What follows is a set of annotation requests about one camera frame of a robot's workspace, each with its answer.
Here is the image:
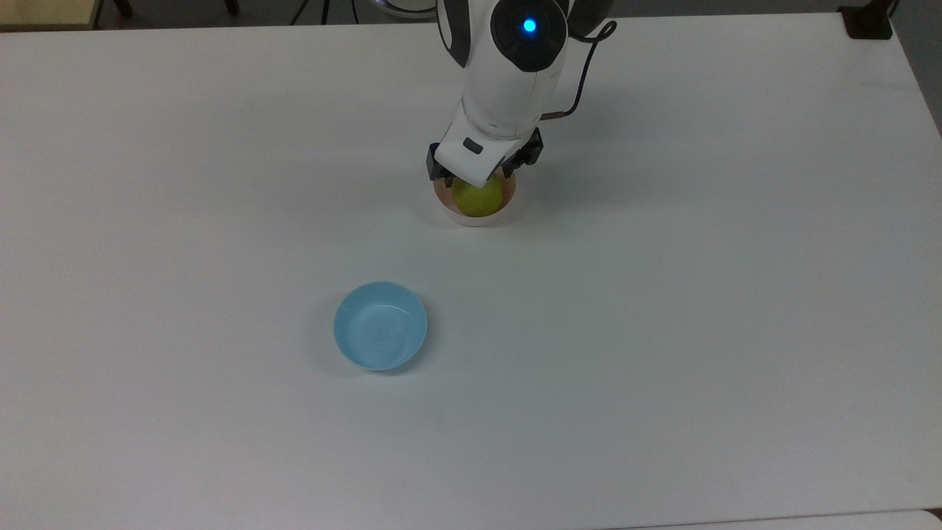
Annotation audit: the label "blue plastic bowl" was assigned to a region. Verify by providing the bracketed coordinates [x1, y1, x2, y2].
[333, 281, 428, 372]

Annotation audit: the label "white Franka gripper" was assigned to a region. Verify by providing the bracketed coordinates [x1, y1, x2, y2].
[426, 102, 545, 188]

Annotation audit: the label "green pear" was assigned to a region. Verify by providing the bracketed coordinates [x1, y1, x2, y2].
[451, 175, 505, 218]

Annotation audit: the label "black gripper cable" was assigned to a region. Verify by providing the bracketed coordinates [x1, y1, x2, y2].
[540, 20, 618, 121]

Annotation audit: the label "black tripod legs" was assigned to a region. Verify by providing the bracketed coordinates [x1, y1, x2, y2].
[290, 0, 333, 27]

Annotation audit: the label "pink plastic bowl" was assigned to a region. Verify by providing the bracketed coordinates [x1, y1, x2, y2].
[433, 166, 517, 227]

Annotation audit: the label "black table clamp mount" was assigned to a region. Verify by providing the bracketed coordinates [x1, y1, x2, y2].
[838, 0, 896, 40]

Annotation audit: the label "light wooden table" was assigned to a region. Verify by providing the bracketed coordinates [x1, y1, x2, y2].
[0, 0, 105, 32]

